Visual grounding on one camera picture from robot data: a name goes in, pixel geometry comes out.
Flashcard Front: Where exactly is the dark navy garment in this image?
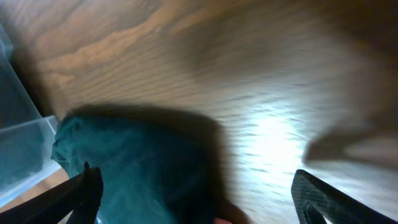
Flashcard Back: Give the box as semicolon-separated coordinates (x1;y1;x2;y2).
52;115;216;224

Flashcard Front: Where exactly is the clear plastic storage bin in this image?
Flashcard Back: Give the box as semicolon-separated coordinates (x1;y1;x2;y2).
1;29;60;207

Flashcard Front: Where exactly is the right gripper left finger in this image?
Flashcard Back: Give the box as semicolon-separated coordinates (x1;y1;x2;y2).
1;162;103;224

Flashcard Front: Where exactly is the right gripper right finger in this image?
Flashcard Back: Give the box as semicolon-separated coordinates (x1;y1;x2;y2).
291;169;396;224

